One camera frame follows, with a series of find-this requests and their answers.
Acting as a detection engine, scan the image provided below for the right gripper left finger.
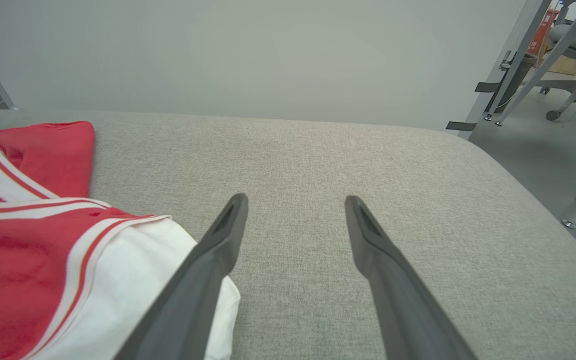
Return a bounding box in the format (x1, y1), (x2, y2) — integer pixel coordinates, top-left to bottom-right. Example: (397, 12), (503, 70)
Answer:
(115, 193), (249, 360)

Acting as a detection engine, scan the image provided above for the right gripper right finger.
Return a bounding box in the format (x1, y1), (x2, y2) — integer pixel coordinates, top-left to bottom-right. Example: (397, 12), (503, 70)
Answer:
(344, 195), (479, 360)

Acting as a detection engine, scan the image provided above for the red and white basketball jersey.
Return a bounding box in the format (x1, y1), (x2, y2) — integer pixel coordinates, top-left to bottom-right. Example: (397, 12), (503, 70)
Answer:
(0, 121), (241, 360)

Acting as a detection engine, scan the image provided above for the white partition panel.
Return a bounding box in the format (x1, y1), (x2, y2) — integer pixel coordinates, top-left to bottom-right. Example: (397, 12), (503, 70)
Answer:
(0, 0), (551, 140)

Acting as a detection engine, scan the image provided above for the grey slanted metal pole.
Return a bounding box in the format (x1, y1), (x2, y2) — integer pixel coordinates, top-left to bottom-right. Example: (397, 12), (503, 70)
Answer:
(495, 0), (576, 126)
(484, 0), (553, 122)

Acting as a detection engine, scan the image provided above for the brown cardboard box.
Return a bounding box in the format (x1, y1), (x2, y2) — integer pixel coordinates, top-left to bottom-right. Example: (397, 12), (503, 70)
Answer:
(543, 52), (576, 77)

